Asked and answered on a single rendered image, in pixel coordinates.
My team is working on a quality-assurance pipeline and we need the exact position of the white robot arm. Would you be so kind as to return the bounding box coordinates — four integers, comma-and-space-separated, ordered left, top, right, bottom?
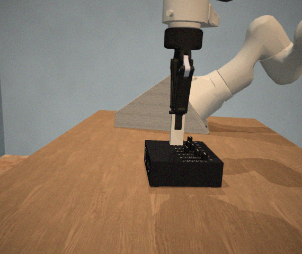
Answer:
162, 0, 302, 122

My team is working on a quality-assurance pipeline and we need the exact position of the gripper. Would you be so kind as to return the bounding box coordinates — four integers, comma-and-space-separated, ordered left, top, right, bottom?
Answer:
164, 28, 203, 145

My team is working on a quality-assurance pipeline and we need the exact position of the black lighting desk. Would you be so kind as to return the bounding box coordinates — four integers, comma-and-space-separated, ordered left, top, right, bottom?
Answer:
144, 137, 224, 188

